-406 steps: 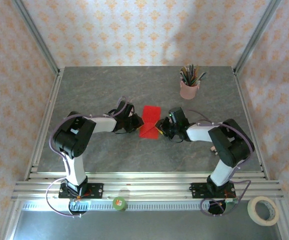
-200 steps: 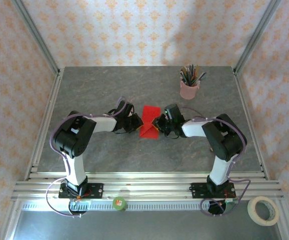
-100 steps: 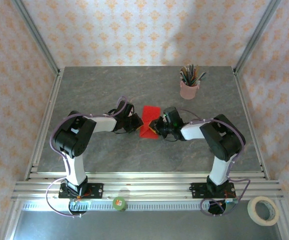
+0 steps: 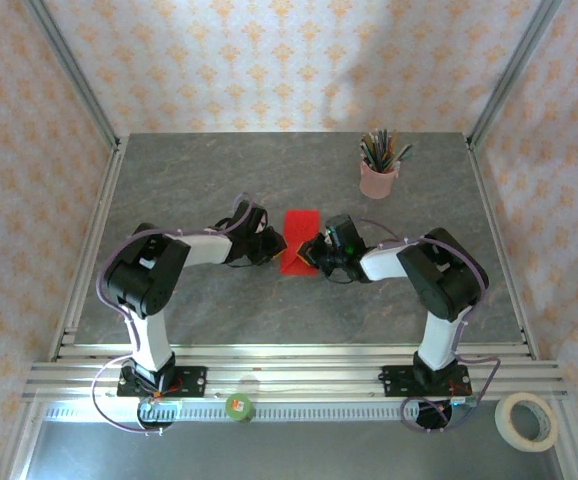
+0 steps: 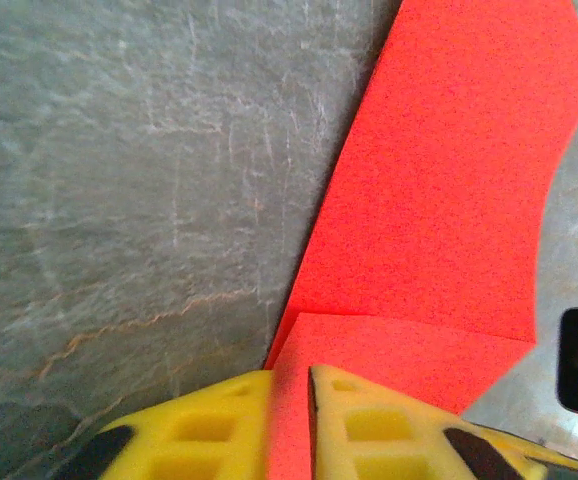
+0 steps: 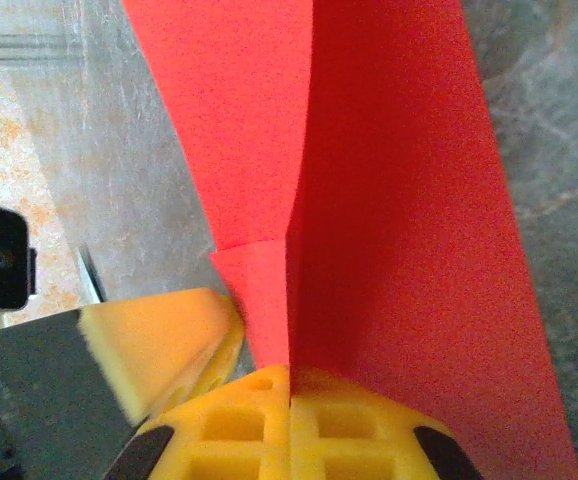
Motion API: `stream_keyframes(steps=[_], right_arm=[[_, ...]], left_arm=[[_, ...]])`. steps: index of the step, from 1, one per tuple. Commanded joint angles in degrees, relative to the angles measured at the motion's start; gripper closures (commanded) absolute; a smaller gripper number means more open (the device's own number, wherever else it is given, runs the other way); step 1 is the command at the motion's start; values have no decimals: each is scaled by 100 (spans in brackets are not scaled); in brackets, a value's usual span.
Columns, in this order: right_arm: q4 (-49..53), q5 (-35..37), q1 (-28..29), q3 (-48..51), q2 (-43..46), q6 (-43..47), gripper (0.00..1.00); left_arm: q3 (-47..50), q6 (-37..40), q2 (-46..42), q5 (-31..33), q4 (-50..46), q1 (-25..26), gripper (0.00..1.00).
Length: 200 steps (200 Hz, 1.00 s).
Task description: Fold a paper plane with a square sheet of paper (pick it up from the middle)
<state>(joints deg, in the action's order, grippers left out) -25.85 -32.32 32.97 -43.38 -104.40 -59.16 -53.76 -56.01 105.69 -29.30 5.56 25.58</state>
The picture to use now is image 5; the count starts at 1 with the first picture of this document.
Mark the red paper sheet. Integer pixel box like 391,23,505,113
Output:
262,0,578,480

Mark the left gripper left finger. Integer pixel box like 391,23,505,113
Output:
53,368,276,480

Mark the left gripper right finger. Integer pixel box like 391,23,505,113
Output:
307,363,578,480

